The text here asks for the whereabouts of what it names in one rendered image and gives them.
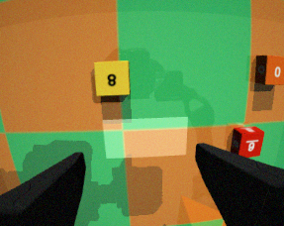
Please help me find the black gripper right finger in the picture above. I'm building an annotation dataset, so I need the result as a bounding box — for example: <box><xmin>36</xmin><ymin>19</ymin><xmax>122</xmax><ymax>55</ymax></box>
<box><xmin>194</xmin><ymin>142</ymin><xmax>284</xmax><ymax>226</ymax></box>

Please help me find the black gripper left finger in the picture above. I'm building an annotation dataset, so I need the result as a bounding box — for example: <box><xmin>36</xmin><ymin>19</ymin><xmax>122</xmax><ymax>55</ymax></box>
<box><xmin>0</xmin><ymin>153</ymin><xmax>86</xmax><ymax>226</ymax></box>

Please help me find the yellow block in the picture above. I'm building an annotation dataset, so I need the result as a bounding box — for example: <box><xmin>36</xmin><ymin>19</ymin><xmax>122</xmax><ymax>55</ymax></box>
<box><xmin>94</xmin><ymin>61</ymin><xmax>131</xmax><ymax>96</ymax></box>

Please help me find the red block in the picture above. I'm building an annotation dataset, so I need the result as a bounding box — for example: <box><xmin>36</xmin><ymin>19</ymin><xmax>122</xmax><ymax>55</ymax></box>
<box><xmin>230</xmin><ymin>126</ymin><xmax>264</xmax><ymax>157</ymax></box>

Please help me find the orange block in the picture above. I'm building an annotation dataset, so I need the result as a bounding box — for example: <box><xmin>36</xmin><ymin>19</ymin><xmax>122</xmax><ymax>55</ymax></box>
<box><xmin>255</xmin><ymin>55</ymin><xmax>284</xmax><ymax>85</ymax></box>

